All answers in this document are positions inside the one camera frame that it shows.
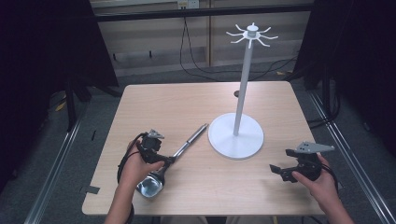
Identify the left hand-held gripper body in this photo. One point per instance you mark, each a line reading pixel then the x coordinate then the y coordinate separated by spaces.
pixel 150 145

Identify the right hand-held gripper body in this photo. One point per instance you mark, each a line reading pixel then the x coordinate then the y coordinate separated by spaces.
pixel 308 161

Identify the steel ladle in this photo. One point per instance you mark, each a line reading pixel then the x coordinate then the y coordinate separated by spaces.
pixel 190 141

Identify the person's left hand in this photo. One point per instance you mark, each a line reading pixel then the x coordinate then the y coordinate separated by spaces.
pixel 137 169

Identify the person's right hand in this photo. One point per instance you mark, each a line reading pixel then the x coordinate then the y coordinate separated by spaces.
pixel 320 186

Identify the white hook stand rack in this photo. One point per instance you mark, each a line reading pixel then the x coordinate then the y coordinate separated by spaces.
pixel 236 137

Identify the black stand leg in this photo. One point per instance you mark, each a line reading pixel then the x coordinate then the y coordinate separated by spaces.
pixel 71 109
pixel 327 99

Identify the black tape piece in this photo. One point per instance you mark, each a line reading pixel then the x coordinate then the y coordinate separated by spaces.
pixel 90 189

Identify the black curtain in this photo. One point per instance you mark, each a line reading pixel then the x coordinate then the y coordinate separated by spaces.
pixel 46 62
pixel 358 56

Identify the black horizontal bar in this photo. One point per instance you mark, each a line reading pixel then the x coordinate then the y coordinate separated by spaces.
pixel 202 12

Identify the metal floor rail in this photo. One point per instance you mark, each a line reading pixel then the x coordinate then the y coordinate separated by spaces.
pixel 355 161
pixel 51 174

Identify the white wall socket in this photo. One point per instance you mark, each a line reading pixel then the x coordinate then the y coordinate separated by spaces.
pixel 188 3

